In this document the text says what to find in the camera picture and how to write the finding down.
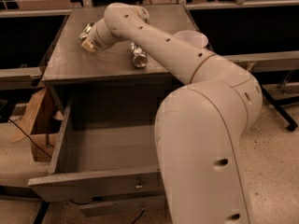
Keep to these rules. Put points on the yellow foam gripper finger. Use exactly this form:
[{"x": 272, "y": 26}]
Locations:
[{"x": 88, "y": 45}]

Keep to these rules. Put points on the crushed green can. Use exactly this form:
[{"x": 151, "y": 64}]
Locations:
[{"x": 84, "y": 34}]

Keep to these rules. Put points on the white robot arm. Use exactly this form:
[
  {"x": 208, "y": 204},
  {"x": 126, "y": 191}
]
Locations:
[{"x": 198, "y": 126}]

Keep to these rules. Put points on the grey drawer cabinet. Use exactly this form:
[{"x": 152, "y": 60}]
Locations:
[{"x": 71, "y": 65}]

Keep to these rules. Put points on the crushed blue silver can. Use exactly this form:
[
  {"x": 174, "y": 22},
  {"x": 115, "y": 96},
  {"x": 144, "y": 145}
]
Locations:
[{"x": 140, "y": 57}]

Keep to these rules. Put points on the open grey top drawer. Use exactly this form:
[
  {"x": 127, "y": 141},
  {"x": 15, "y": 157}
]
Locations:
[{"x": 105, "y": 146}]

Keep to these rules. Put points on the lower grey drawer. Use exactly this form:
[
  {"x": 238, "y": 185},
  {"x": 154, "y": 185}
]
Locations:
[{"x": 123, "y": 206}]

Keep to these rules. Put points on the cardboard box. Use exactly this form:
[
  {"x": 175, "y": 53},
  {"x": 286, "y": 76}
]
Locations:
[{"x": 40, "y": 124}]

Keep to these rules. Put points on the white bowl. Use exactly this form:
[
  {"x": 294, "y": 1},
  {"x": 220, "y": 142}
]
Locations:
[{"x": 196, "y": 38}]

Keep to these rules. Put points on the black chair base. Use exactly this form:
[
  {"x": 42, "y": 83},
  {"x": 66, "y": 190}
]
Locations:
[{"x": 278, "y": 105}]

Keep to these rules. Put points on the grey bench rail left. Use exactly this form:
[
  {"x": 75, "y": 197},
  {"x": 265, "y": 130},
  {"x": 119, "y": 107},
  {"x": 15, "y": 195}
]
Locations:
[{"x": 20, "y": 78}]

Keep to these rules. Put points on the grey bench rail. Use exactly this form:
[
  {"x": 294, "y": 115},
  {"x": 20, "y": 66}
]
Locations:
[
  {"x": 267, "y": 62},
  {"x": 20, "y": 78}
]

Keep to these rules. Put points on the grey bench rail right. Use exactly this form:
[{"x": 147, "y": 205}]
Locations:
[{"x": 267, "y": 62}]

